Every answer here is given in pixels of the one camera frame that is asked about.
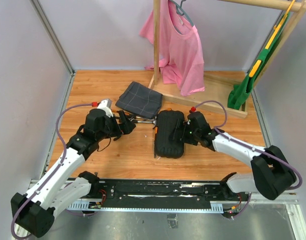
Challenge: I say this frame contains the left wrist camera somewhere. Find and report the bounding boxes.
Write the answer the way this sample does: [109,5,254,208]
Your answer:
[97,98,114,118]

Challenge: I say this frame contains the green garment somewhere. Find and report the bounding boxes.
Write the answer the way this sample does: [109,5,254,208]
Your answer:
[227,13,290,110]

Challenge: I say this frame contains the grey folded cloth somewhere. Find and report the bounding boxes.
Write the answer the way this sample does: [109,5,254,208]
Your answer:
[115,81,163,119]

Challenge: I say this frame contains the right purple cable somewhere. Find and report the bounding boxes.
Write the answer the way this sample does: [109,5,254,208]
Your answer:
[195,100,303,192]

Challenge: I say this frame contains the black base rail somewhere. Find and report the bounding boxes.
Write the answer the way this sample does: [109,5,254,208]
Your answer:
[70,179,248,213]

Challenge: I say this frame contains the wooden clothes rack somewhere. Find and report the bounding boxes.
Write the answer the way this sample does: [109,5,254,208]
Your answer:
[148,0,306,119]

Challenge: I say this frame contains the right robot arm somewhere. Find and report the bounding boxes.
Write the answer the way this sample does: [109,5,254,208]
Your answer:
[169,111,300,200]

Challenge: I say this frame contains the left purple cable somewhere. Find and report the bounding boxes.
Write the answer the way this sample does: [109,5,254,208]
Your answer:
[10,102,94,240]

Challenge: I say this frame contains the teal clothes hanger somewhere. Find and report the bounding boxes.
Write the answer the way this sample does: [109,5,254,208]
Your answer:
[167,0,195,35]

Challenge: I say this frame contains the yellow clothes hanger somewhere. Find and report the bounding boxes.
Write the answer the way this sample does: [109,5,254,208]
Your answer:
[248,0,296,78]

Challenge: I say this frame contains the orange black screwdriver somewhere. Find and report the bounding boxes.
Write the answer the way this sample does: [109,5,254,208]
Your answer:
[129,113,153,121]

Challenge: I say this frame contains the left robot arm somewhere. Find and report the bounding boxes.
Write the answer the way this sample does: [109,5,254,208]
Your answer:
[10,106,136,240]

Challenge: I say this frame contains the pink t-shirt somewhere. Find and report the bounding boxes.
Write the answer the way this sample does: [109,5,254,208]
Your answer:
[139,0,206,97]

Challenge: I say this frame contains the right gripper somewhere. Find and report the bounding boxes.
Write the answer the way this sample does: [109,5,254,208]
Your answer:
[169,118,200,146]

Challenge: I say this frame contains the black plastic tool case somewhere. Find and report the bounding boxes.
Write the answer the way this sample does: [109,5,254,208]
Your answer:
[154,110,185,159]

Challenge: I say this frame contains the purple cable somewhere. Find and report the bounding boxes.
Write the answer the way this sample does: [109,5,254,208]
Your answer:
[195,100,303,192]
[10,102,94,240]

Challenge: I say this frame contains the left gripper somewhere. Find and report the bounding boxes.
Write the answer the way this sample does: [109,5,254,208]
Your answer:
[96,109,136,141]

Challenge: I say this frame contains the claw hammer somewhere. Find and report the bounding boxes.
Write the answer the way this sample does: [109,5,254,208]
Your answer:
[136,120,157,129]

